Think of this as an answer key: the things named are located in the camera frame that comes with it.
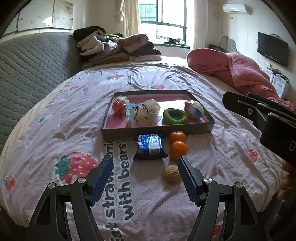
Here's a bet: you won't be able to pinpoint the orange tangerine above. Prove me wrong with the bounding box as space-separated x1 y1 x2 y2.
169 131 186 144
170 141 188 162

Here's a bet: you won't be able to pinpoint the blue biscuit packet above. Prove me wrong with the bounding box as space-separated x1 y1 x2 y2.
133 134 168 161

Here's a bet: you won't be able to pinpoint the beige mesh drawstring pouch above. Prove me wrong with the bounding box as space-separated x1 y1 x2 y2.
130 99 162 126

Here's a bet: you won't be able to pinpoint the pink quilted blanket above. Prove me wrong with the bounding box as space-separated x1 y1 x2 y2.
187 48 295 110

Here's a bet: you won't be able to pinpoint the white storage cabinet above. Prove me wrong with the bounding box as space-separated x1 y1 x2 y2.
263 68 289 98

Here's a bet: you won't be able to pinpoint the beige left curtain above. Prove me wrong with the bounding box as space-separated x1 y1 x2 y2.
115 0 140 37

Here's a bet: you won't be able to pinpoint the grey quilted headboard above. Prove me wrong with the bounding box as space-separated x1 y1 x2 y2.
1 32 82 148

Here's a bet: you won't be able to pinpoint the shallow grey cardboard box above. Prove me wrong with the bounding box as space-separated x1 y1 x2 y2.
100 90 215 141

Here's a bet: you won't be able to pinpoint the red snack ball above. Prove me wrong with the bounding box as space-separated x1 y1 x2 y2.
112 95 130 115

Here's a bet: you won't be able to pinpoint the brown walnut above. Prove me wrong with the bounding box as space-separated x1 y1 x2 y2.
163 165 181 183

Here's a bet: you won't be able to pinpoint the dark framed window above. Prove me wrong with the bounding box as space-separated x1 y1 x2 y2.
138 0 187 44

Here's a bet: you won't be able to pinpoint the pile of folded clothes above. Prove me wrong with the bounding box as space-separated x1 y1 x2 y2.
73 26 162 66

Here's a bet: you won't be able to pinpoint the white air conditioner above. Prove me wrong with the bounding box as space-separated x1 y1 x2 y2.
222 4 251 15

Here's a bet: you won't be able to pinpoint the green fuzzy ring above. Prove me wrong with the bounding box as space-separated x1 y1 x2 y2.
162 108 188 125

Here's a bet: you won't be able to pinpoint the white right curtain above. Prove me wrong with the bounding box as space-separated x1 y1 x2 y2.
193 0 209 49

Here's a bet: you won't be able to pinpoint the strawberry print bed sheet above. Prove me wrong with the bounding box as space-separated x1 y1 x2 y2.
1 63 285 240

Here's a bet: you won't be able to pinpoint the blossom tree wall mural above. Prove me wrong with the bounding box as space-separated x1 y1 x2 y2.
4 0 74 35

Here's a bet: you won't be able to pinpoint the black wall television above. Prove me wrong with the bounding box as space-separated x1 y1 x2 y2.
257 32 289 67

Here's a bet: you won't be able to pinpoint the person's hand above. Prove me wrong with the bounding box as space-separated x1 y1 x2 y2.
277 161 295 201

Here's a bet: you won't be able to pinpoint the clothes on window sill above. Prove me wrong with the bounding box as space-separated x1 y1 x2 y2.
164 38 186 46

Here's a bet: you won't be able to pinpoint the white blue snack ball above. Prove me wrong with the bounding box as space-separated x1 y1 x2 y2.
184 100 205 120

